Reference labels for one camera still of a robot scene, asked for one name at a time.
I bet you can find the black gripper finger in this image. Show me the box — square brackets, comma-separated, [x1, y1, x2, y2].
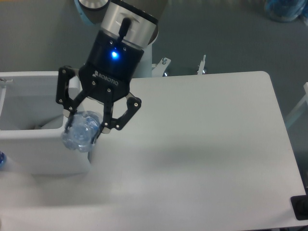
[55, 65, 87, 133]
[92, 92, 142, 145]

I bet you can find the white trash can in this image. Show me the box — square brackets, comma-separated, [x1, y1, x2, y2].
[0, 71, 90, 175]

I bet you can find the white frame at right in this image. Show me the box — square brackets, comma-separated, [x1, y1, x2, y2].
[285, 82, 308, 129]

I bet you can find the blue plastic bag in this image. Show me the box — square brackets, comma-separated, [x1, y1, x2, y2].
[264, 0, 308, 23]

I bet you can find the crushed clear plastic bottle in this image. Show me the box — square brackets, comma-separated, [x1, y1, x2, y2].
[61, 111, 103, 153]

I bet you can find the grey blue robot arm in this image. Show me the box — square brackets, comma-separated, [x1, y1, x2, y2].
[56, 0, 159, 145]

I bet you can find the white pedestal base frame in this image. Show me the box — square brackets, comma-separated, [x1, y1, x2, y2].
[152, 54, 208, 77]

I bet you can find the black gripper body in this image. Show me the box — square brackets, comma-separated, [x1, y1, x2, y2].
[79, 30, 144, 103]

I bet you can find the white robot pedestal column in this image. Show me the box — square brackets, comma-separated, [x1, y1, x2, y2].
[137, 28, 159, 78]

